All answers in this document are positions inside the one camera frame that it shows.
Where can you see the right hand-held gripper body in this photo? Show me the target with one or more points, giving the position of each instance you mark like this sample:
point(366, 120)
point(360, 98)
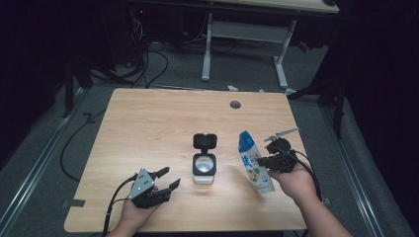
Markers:
point(281, 161)

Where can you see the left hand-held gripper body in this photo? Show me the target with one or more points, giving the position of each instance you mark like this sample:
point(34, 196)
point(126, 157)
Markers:
point(142, 184)

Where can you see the white printed refill pouch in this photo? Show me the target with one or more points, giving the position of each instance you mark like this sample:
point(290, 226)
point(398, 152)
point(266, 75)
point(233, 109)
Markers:
point(255, 164)

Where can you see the square glass jar black lid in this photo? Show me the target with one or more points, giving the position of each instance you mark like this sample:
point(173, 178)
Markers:
point(204, 164)

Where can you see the person's right hand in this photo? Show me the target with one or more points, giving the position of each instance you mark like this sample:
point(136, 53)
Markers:
point(296, 186)

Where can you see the person's left hand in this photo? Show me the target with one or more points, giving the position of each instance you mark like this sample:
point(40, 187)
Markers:
point(133, 215)

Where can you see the grey tape strip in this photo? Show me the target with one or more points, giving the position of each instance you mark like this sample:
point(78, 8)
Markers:
point(74, 203)

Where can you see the small blue floor scrap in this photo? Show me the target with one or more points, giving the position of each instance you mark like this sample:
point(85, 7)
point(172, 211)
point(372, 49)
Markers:
point(258, 87)

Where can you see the small white floor scrap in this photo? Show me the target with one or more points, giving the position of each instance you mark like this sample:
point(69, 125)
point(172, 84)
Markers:
point(232, 88)

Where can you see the black stand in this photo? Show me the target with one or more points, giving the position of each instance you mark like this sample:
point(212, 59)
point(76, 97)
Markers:
point(336, 95)
point(69, 85)

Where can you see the metal floor rail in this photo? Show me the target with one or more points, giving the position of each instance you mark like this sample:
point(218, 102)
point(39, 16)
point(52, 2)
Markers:
point(36, 164)
point(349, 164)

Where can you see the white metal-frame desk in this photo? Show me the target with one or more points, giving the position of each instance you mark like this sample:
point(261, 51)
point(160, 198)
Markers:
point(250, 31)

